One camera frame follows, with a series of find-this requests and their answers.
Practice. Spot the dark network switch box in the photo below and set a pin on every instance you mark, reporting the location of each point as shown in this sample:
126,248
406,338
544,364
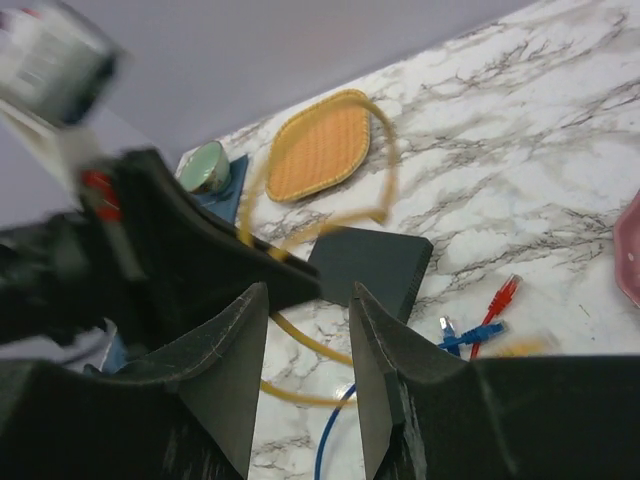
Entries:
390,265

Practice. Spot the orange woven square tray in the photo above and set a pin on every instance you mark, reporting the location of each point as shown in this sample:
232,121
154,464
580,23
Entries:
318,148

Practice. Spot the green ceramic bowl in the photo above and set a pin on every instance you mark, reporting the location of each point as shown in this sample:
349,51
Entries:
205,169

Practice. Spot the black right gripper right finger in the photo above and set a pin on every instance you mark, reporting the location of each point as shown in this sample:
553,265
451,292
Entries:
426,414

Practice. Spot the pink dotted plate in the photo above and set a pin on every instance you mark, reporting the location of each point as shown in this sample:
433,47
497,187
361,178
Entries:
626,241

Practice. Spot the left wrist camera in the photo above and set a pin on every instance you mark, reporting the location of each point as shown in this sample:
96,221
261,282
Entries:
56,64

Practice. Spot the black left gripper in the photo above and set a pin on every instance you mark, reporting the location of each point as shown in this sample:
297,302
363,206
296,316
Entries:
101,261

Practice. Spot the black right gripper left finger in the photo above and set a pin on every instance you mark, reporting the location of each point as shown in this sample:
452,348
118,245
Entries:
184,411

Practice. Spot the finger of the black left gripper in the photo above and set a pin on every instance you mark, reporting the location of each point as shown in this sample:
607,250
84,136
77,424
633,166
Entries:
193,261

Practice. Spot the blue cloth placemat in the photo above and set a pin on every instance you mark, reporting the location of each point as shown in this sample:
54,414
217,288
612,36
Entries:
224,204

